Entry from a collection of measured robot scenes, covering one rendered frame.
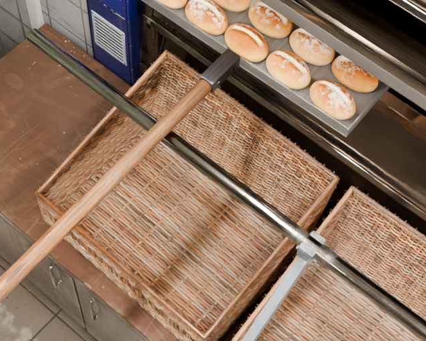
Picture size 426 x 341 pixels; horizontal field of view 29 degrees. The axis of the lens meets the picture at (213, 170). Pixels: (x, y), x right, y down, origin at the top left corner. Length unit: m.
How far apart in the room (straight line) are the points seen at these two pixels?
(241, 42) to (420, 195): 0.52
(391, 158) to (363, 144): 0.07
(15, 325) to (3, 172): 0.62
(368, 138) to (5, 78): 1.09
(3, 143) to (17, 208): 0.21
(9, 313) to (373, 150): 1.37
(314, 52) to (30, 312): 1.42
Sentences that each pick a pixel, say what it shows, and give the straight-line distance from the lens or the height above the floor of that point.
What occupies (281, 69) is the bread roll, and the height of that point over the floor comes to 1.22.
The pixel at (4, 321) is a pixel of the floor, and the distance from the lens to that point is 2.72.
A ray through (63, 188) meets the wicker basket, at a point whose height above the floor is 0.65.
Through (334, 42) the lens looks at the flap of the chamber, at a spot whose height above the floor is 1.41.
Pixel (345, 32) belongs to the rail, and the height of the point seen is 1.44.
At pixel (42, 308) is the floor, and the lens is 2.71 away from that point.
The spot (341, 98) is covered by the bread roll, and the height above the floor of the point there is 1.23.
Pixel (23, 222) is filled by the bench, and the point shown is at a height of 0.58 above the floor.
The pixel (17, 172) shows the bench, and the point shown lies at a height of 0.58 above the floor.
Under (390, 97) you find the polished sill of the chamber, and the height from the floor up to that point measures 1.17.
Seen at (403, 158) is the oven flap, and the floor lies 1.01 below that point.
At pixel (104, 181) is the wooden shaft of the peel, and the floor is 1.21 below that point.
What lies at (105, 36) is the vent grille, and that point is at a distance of 2.30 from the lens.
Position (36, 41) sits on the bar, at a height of 1.17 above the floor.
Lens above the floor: 2.52
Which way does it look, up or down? 60 degrees down
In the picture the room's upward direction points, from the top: 5 degrees clockwise
